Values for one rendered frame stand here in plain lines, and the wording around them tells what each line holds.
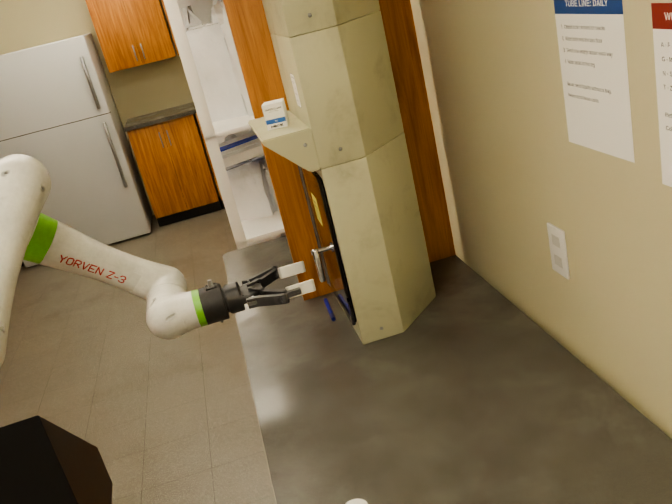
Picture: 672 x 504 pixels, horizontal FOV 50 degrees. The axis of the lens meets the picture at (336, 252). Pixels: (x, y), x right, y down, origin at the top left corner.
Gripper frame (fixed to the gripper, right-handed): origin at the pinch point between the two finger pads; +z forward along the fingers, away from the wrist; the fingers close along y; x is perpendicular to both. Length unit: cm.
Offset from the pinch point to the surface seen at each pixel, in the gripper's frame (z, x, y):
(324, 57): 16, -51, -6
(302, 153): 6.1, -31.5, -5.6
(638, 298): 52, -2, -60
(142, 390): -85, 115, 191
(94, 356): -117, 115, 253
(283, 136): 2.8, -36.3, -5.4
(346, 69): 20, -47, -6
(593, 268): 52, -2, -45
